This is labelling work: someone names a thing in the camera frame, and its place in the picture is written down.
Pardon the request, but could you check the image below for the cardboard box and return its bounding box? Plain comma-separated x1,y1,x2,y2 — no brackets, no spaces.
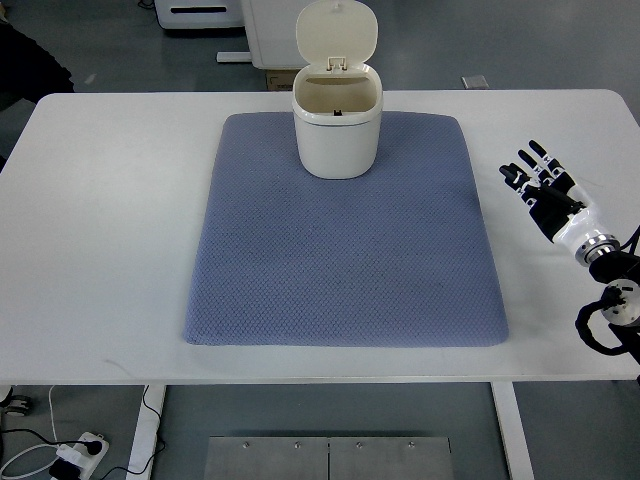
265,70,299,92

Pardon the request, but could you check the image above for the white left table leg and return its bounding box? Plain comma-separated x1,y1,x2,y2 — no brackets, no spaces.
125,385,166,480

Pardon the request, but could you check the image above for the white table leg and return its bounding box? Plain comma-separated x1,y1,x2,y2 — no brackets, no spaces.
491,381,535,480
125,385,166,480

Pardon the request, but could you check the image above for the black power cable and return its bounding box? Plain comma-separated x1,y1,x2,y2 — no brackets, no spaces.
94,384,166,480

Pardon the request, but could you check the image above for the white machine with slot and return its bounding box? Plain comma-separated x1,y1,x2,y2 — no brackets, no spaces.
154,0,244,30

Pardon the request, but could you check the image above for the grey floor outlet plate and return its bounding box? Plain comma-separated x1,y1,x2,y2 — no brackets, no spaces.
461,75,490,90

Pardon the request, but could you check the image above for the white trash bin open lid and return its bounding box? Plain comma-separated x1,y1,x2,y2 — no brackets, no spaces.
292,1,383,180

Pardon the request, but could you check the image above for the blue textured mat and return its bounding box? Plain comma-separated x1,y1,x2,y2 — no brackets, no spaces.
183,112,509,348

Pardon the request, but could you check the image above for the white power strip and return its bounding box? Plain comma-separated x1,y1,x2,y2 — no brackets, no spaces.
48,432,109,480

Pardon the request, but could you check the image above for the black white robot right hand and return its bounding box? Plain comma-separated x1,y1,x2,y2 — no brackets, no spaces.
499,140,608,254

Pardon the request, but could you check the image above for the white cabinet with base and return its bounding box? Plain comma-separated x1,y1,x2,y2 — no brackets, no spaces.
216,0,311,70

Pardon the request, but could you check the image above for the person in black clothing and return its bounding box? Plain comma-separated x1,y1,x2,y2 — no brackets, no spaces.
1,22,74,104

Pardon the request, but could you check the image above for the white power cable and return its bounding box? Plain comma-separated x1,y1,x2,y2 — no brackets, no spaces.
0,385,76,476

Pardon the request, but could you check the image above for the white right table leg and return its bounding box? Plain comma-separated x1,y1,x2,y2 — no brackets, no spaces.
491,381,535,480

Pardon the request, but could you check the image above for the metal floor plate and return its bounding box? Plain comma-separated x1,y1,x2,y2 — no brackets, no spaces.
204,436,454,479

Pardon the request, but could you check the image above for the black silver robot right arm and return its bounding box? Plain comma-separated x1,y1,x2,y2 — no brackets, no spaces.
575,232,639,360

